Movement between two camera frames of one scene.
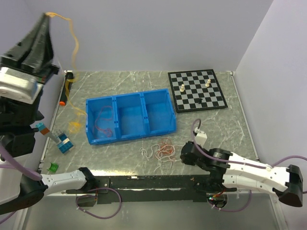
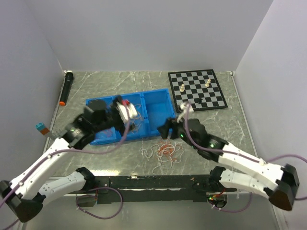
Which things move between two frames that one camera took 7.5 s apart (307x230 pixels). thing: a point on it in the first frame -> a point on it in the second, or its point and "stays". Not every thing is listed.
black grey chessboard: x=196 y=90 stays
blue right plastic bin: x=159 y=112 stays
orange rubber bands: x=75 y=126 -> x=136 y=121
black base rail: x=141 y=189 stays
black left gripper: x=35 y=52 -> x=121 y=128
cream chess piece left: x=182 y=89 stays
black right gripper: x=186 y=160 -> x=171 y=123
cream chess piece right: x=207 y=85 stays
